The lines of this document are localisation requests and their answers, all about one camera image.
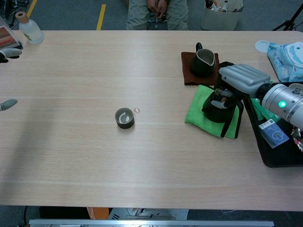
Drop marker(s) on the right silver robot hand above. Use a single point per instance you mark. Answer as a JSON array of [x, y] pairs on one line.
[[243, 78]]

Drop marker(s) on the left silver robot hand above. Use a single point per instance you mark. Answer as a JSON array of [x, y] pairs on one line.
[[9, 53]]

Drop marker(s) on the small dark tea cup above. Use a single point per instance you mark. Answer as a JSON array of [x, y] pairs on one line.
[[125, 123]]

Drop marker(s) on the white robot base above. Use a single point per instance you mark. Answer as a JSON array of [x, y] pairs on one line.
[[146, 212]]

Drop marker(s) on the striped colour swatch book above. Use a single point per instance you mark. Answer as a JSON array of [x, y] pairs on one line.
[[8, 37]]

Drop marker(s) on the frosted glass bottle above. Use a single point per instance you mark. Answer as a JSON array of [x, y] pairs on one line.
[[32, 33]]

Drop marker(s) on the white round plastic lid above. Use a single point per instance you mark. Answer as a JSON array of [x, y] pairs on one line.
[[261, 45]]

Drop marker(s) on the green tea packet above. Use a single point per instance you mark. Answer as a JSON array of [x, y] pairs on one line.
[[266, 113]]

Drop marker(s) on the dark ceramic pouring pitcher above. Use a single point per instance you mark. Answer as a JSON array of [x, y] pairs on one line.
[[201, 67]]

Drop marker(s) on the blue wet wipes pack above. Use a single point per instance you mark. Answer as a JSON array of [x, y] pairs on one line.
[[290, 59]]

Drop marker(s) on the brown cloth mat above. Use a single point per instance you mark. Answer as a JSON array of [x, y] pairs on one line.
[[187, 68]]

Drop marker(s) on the green microfiber cloth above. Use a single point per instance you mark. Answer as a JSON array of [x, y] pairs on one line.
[[196, 116]]

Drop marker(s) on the beige waste bin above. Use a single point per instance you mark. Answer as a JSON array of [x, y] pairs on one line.
[[220, 20]]

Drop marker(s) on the blue and white small box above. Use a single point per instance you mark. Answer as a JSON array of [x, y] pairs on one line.
[[274, 136]]

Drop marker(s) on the black tripod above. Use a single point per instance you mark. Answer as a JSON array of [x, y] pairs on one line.
[[287, 23]]

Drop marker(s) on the crinkled patterned snack wrapper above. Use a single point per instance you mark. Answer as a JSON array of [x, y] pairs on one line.
[[298, 139]]

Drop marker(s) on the black plastic tray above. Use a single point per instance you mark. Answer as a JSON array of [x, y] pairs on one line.
[[279, 153]]

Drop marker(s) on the person in khaki trousers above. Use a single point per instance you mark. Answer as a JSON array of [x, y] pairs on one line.
[[137, 16]]

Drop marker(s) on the orange object under table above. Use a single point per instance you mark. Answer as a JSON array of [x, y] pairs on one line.
[[97, 212]]

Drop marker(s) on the aluminium profile rail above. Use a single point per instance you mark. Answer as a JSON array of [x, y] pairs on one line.
[[151, 223]]

